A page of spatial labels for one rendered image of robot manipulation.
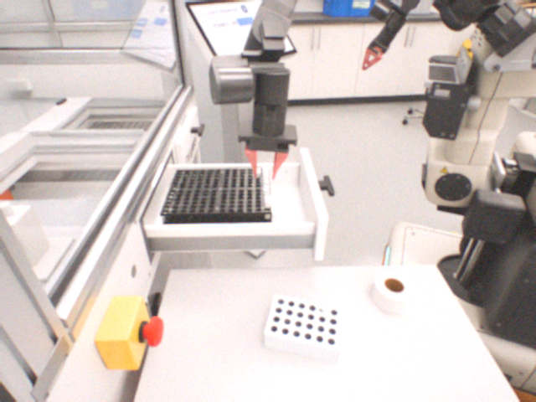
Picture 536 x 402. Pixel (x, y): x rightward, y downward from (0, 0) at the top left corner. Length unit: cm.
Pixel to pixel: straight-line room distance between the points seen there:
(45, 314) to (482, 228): 110
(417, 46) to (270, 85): 375
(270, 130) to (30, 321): 41
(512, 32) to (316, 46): 300
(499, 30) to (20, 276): 93
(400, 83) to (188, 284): 382
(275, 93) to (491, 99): 75
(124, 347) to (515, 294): 109
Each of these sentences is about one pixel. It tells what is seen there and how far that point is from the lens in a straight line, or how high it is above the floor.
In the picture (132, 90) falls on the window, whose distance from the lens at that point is 69.
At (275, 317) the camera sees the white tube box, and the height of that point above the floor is 79.
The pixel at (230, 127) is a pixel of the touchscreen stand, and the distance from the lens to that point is 174.
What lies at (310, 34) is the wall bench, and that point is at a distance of 378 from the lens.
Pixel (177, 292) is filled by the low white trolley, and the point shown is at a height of 76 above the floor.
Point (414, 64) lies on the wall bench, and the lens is 429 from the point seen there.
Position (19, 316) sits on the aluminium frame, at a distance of 38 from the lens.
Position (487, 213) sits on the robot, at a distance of 117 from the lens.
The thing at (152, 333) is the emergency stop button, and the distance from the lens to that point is 51.
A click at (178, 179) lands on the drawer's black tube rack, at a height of 90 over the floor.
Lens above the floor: 130
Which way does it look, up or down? 33 degrees down
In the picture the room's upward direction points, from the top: straight up
